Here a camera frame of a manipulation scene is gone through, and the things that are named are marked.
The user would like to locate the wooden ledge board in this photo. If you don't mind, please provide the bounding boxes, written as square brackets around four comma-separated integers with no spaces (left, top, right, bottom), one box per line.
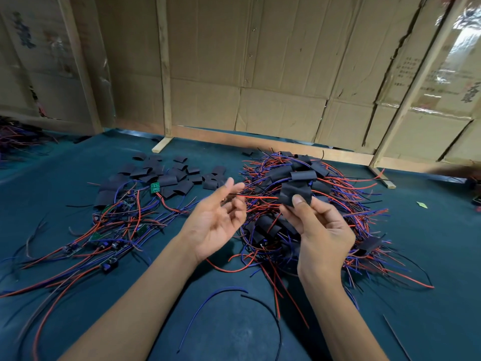
[114,118,481,177]

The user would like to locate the clear plastic sheet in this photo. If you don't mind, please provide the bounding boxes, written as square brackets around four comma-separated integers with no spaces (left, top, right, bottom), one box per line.
[436,7,481,113]

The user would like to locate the pile of sleeved wired boards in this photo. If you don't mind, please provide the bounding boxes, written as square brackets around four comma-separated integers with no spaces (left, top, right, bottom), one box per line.
[206,150,435,328]

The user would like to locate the person's right forearm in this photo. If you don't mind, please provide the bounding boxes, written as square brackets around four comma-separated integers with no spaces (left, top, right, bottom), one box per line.
[297,270,388,361]

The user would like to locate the pile of black sleeve pieces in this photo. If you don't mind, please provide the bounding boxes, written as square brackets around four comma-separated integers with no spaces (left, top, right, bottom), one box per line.
[94,152,230,208]

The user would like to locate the person's left hand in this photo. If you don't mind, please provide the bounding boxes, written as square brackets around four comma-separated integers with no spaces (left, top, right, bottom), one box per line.
[179,176,249,264]

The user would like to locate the wide wooden post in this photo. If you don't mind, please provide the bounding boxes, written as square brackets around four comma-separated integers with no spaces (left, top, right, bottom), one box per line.
[58,0,104,136]

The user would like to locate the person's left forearm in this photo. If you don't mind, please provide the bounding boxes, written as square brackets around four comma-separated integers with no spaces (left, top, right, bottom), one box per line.
[60,237,200,361]

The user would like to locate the small wired parts heap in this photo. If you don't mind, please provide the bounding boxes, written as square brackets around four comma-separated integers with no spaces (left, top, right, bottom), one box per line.
[469,172,481,208]

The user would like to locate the pale slanted wooden post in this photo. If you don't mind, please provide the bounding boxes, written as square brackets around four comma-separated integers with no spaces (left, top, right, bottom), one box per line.
[368,0,463,189]

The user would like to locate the person's right hand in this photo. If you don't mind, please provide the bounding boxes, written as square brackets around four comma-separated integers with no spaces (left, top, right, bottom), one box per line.
[280,194,358,286]

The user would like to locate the thin wooden post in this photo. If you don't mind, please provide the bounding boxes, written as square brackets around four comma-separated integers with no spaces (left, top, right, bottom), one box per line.
[152,0,174,153]

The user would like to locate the loose blue wire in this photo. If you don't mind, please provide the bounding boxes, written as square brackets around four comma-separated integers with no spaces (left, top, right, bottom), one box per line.
[177,288,249,354]

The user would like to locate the black sleeve piece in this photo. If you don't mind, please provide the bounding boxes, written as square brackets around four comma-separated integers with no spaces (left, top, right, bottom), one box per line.
[278,180,314,208]

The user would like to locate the pile of unsleeved wired boards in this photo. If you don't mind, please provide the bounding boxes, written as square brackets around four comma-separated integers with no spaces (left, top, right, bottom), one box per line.
[0,180,196,361]

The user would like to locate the loose curved black wire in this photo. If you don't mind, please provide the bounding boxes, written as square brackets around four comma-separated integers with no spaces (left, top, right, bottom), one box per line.
[240,294,283,361]

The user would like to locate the wire pile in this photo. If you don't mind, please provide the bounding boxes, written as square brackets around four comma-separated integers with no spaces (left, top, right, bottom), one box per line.
[0,116,50,158]

